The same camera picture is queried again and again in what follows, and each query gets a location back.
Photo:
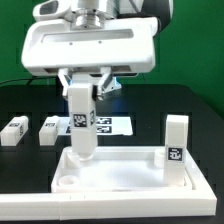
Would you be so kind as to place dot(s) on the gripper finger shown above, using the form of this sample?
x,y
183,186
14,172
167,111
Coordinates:
x,y
104,81
65,79

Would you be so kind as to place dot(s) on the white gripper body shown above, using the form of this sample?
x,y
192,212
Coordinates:
x,y
123,45

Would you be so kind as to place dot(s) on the white desk top tray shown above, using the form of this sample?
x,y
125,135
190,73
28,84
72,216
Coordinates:
x,y
114,169

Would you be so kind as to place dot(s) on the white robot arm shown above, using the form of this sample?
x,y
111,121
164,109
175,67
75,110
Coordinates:
x,y
92,14

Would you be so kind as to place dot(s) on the fiducial marker sheet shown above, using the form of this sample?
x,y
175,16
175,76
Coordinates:
x,y
111,126

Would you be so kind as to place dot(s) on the white L-shaped corner guide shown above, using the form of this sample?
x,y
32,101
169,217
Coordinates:
x,y
200,201

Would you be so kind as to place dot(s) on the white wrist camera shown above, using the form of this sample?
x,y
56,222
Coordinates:
x,y
51,9

